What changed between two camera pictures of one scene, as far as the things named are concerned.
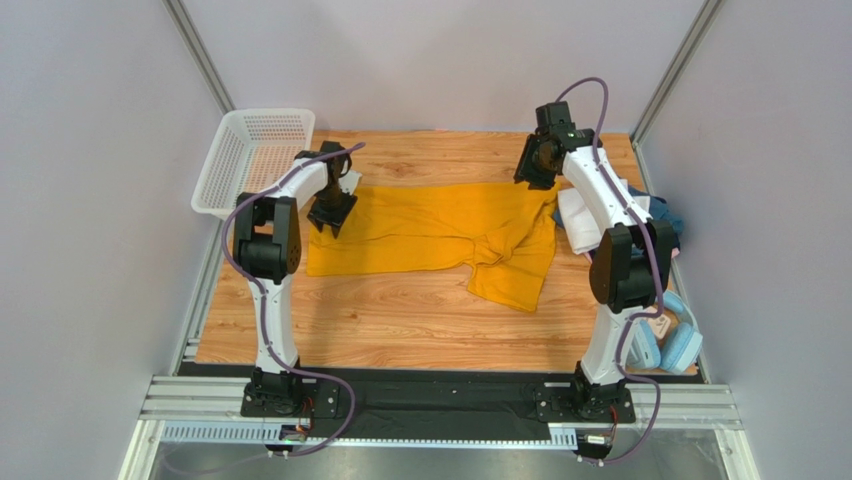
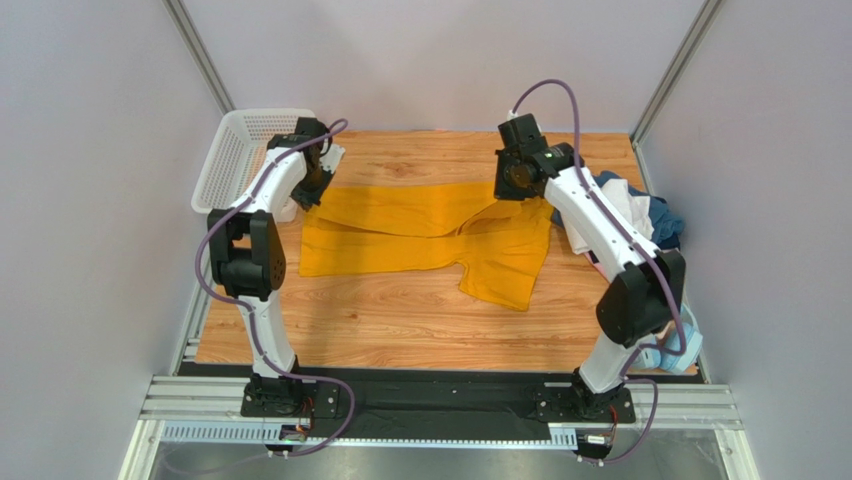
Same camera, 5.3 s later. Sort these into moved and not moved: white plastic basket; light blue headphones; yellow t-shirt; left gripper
Moved: left gripper
Not moved: light blue headphones; white plastic basket; yellow t-shirt
